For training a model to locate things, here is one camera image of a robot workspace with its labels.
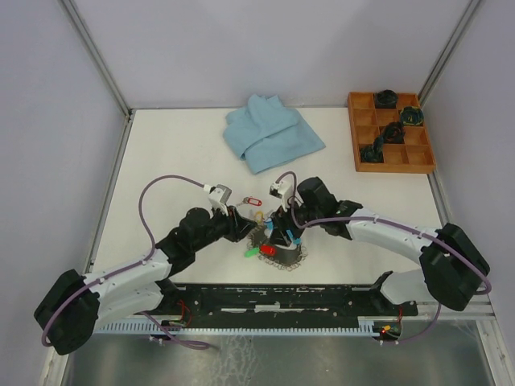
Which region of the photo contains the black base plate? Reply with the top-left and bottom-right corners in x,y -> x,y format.
149,283 -> 418,329

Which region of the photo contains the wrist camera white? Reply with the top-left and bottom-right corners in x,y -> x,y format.
269,180 -> 295,211
203,184 -> 232,216

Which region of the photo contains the yellow key tag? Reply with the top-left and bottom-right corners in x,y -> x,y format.
254,211 -> 266,224

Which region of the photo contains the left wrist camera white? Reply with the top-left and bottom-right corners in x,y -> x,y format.
203,184 -> 232,216

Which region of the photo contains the light blue cloth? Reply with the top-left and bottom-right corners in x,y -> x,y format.
223,94 -> 326,175

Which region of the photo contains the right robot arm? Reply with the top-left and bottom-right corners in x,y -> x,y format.
269,176 -> 492,314

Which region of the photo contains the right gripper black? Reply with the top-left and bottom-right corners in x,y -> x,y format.
268,195 -> 322,248

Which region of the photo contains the dark green coiled cord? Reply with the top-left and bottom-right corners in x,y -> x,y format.
360,144 -> 384,164

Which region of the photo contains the green tag key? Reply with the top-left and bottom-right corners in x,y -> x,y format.
244,248 -> 259,258

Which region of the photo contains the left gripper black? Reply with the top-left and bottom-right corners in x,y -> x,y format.
192,202 -> 258,252

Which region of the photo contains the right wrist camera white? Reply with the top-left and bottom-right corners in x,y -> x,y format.
269,180 -> 295,211

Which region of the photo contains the dark twisted cord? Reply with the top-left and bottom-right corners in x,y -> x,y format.
373,121 -> 406,149

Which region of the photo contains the green yellow coiled cord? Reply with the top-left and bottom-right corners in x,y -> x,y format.
399,105 -> 426,126

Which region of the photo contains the red tag key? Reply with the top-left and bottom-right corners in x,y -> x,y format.
259,244 -> 277,257
236,196 -> 262,207

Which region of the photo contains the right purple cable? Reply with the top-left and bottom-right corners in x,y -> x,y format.
274,171 -> 492,346

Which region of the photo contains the black coiled cord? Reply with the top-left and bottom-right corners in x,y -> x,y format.
375,88 -> 398,109

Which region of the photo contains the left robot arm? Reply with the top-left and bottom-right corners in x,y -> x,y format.
34,206 -> 258,355

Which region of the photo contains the metal key organizer plate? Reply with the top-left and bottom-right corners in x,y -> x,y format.
247,224 -> 307,271

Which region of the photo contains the wooden compartment tray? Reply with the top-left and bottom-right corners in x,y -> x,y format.
348,90 -> 435,175

